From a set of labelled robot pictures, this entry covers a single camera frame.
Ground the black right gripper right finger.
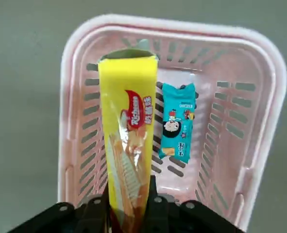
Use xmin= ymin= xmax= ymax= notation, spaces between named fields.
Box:
xmin=143 ymin=176 xmax=243 ymax=233

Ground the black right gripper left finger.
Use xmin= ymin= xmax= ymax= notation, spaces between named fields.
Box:
xmin=7 ymin=186 xmax=117 ymax=233

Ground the yellow wafer box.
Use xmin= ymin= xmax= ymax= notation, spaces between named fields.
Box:
xmin=97 ymin=38 xmax=159 ymax=233

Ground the pink plastic basket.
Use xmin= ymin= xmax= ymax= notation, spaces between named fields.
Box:
xmin=57 ymin=14 xmax=287 ymax=233

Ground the teal snack packet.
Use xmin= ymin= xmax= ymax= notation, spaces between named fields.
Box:
xmin=157 ymin=82 xmax=197 ymax=165

